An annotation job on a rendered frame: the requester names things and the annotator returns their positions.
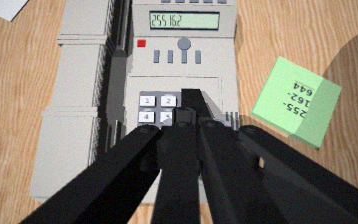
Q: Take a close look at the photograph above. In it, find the light green sticky note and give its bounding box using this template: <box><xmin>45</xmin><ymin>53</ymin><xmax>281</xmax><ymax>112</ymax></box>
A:
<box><xmin>250</xmin><ymin>57</ymin><xmax>342</xmax><ymax>148</ymax></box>

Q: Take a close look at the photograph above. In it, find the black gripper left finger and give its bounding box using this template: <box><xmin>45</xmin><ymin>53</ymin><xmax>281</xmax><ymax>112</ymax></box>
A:
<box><xmin>18</xmin><ymin>88</ymin><xmax>201</xmax><ymax>224</ymax></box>

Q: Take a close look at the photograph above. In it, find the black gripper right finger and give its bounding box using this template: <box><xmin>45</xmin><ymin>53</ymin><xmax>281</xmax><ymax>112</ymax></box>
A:
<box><xmin>191</xmin><ymin>89</ymin><xmax>358</xmax><ymax>224</ymax></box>

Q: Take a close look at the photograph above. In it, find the grey telephone handset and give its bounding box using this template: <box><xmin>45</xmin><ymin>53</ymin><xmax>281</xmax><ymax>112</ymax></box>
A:
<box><xmin>29</xmin><ymin>0</ymin><xmax>125</xmax><ymax>202</ymax></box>

